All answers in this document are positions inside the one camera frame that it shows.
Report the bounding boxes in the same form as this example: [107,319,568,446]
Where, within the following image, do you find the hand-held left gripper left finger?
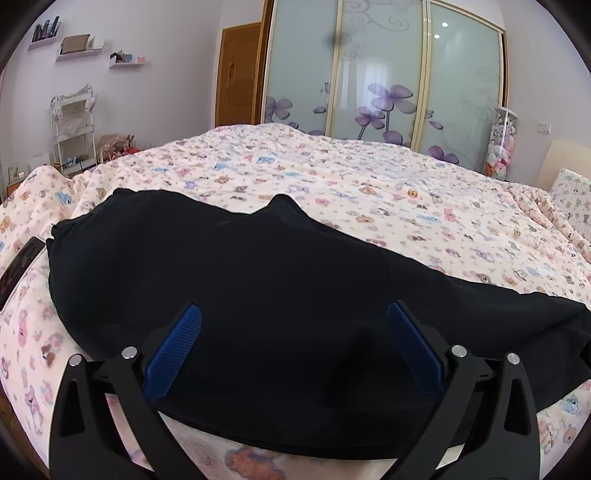
[48,302,203,480]

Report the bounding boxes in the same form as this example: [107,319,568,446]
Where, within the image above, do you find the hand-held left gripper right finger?
[387,301,542,480]

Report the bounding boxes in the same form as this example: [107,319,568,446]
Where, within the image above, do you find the black pants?
[46,188,591,462]

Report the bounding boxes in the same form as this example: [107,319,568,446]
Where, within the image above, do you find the bed with cartoon-print blanket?
[0,122,591,480]

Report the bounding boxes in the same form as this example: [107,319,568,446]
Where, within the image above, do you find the black remote control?
[0,236,47,309]

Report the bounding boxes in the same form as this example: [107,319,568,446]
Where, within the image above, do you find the printed pillow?
[549,169,591,241]

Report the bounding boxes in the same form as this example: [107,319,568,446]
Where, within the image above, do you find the clear tube of plush toys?
[484,107,519,181]

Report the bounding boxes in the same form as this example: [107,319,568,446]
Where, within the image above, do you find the wooden headboard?
[540,139,591,191]

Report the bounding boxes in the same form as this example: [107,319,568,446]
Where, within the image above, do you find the white rolling cart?
[50,84,99,171]

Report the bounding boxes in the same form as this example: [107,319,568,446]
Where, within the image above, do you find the floral sliding-door wardrobe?
[259,0,509,174]

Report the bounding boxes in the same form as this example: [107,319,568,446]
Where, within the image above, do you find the wooden door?
[215,24,263,127]

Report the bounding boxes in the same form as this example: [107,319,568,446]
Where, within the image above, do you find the white wall shelf with trinkets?
[108,50,147,70]

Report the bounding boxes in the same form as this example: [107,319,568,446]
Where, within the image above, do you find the white wall shelf with box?
[55,34,105,62]

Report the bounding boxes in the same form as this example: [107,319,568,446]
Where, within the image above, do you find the white wall shelf with books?
[28,16,62,51]

